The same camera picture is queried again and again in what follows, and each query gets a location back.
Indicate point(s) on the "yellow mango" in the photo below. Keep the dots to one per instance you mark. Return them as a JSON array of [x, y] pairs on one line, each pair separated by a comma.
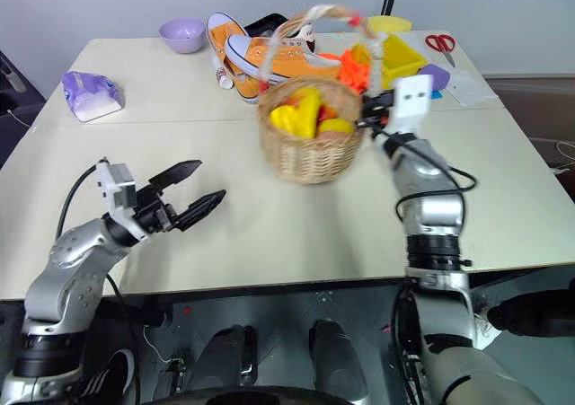
[[334, 125]]

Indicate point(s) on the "red orange fruit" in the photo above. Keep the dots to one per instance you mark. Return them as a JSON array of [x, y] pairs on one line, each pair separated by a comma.
[[325, 111]]

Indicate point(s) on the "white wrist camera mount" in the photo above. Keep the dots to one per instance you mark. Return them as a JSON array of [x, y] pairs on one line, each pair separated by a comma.
[[117, 194], [413, 99]]

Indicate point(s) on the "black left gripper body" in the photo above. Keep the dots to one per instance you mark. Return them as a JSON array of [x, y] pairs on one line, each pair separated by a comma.
[[150, 209]]

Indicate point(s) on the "yellow star fruit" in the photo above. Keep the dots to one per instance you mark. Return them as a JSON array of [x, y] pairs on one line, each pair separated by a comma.
[[298, 113]]

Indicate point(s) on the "yellow round lid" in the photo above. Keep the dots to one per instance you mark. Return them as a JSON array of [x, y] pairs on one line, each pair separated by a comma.
[[390, 23]]

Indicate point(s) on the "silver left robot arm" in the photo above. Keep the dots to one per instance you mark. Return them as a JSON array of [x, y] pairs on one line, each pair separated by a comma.
[[67, 266]]

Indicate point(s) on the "purple bowl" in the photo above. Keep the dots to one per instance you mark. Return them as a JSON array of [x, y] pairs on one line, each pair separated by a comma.
[[182, 34]]

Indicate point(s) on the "yellow open box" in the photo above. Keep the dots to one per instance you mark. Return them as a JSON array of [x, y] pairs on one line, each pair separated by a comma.
[[402, 59]]

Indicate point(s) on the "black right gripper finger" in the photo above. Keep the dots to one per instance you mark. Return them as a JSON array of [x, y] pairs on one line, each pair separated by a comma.
[[365, 120], [375, 79]]

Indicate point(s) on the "clear plastic bag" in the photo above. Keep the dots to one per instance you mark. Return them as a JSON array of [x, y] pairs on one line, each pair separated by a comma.
[[471, 88]]

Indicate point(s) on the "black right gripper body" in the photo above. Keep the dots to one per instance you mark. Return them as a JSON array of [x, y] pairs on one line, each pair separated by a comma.
[[379, 108]]

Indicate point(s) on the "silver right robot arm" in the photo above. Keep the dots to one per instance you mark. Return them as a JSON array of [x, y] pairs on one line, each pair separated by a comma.
[[433, 225]]

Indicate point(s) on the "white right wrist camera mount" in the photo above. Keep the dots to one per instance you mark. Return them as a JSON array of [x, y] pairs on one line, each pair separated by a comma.
[[413, 99]]

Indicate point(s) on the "purple tissue pack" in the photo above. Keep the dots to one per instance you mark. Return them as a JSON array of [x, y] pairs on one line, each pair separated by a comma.
[[92, 95]]

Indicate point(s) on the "small white bottle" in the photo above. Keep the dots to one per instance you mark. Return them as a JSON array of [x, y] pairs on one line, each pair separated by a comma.
[[223, 78]]

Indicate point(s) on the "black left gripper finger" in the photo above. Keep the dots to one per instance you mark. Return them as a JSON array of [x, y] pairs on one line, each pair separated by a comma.
[[202, 205], [177, 170]]

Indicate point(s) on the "black tray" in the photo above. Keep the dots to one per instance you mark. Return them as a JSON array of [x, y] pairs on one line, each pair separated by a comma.
[[265, 24]]

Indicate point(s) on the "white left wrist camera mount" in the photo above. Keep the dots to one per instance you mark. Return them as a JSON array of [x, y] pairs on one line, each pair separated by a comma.
[[117, 194]]

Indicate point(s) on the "purple block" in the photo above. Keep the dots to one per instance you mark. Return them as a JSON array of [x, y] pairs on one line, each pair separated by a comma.
[[438, 76]]

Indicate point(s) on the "black white striped shoe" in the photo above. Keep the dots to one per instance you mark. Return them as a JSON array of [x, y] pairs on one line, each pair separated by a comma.
[[108, 378]]

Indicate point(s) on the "dark chair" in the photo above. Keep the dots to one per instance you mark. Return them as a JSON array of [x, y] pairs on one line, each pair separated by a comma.
[[18, 104]]

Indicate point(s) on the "orange canvas sneaker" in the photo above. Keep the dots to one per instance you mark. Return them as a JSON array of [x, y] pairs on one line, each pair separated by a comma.
[[287, 61], [229, 37]]

